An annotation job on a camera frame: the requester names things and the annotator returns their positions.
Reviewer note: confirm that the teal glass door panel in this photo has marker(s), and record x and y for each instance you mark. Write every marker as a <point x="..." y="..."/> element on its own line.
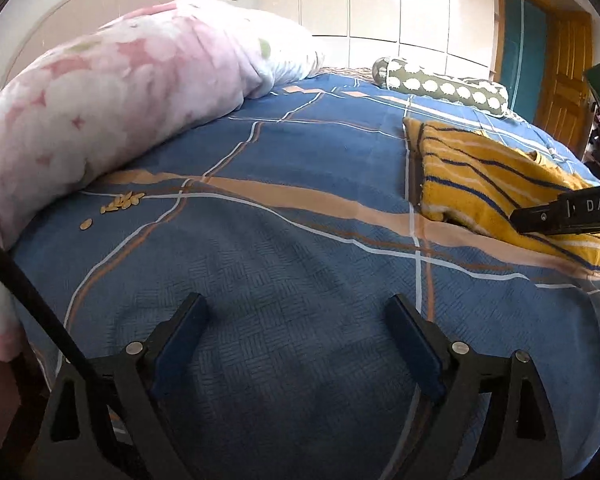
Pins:
<point x="524" y="45"/>

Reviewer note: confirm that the white wardrobe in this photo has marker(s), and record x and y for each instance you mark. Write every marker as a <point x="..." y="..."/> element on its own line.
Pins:
<point x="380" y="5"/>

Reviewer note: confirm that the blue plaid bed sheet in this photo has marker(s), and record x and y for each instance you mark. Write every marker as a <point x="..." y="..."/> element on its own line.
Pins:
<point x="280" y="280"/>

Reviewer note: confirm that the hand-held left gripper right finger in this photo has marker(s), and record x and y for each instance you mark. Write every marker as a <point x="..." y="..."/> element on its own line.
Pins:
<point x="416" y="351"/>

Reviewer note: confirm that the pile of melon seeds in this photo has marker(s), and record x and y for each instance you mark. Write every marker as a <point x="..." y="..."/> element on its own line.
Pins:
<point x="122" y="202"/>

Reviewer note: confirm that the wooden door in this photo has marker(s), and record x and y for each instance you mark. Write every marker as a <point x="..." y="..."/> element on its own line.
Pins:
<point x="567" y="75"/>

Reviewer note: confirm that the beige arched headboard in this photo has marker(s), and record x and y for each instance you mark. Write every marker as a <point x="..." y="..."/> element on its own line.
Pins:
<point x="70" y="15"/>

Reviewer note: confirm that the green patterned bolster pillow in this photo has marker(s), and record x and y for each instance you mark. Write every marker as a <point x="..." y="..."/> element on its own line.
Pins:
<point x="440" y="87"/>

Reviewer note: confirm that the single melon seed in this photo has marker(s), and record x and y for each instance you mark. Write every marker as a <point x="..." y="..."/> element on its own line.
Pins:
<point x="86" y="224"/>

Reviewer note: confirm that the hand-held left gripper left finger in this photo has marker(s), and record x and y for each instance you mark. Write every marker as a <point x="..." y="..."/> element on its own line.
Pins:
<point x="179" y="346"/>

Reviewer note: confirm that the yellow striped knit garment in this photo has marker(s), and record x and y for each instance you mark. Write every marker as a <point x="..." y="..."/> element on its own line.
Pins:
<point x="480" y="180"/>

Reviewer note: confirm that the pink floral fleece blanket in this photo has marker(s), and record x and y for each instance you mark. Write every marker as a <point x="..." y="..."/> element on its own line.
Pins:
<point x="105" y="110"/>

